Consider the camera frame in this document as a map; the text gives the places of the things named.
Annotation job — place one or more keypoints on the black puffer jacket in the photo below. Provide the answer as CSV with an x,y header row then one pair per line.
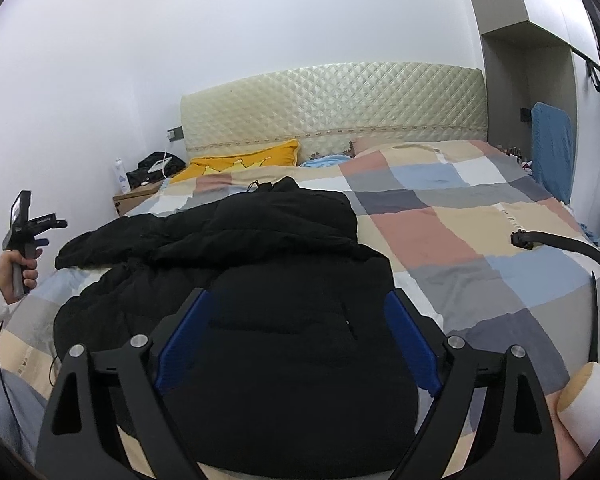
x,y
260,310

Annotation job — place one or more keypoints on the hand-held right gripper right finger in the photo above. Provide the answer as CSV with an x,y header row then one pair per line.
x,y
414,342

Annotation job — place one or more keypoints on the black bag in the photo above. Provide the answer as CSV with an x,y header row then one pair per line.
x,y
150,170

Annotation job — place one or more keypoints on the white built-in wardrobe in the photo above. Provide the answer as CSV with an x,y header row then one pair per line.
x,y
545,60

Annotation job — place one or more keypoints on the black belt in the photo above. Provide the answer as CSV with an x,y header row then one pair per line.
x,y
570,245

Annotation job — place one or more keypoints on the yellow pillow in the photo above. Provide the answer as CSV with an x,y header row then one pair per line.
x,y
240,162

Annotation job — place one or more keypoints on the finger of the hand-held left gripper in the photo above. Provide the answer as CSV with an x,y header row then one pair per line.
x,y
59,222
40,241

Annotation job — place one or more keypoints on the checked pastel blanket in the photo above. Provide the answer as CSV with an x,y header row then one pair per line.
x,y
470,220

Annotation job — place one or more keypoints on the cream quilted headboard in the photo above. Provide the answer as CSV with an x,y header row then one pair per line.
x,y
330,105

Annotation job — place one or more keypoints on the white bottle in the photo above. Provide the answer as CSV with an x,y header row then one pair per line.
x,y
121,176

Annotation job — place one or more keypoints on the blue hanging towel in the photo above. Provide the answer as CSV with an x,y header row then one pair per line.
x,y
552,150

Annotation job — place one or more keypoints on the white tablet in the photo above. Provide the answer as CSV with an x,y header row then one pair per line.
x,y
160,165

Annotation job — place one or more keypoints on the row of small bottles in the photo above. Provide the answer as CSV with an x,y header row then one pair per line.
x,y
515,154

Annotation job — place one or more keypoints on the dark wall switch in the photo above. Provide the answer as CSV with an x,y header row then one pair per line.
x,y
523,113

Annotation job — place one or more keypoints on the person's left hand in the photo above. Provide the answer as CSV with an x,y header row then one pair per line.
x,y
7,275

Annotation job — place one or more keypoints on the pink pillow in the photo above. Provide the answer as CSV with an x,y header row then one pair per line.
x,y
375,145

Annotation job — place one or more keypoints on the light blue cloth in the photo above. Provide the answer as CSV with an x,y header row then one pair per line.
x,y
325,161

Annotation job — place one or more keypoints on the wooden nightstand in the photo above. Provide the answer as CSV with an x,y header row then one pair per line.
x,y
130,201

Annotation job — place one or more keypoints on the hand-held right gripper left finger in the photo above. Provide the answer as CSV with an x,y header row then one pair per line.
x,y
184,342

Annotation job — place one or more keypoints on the grey wall socket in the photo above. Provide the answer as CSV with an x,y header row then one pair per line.
x,y
175,133

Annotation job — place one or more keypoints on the beige and white bolster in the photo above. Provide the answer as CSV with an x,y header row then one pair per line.
x,y
587,405

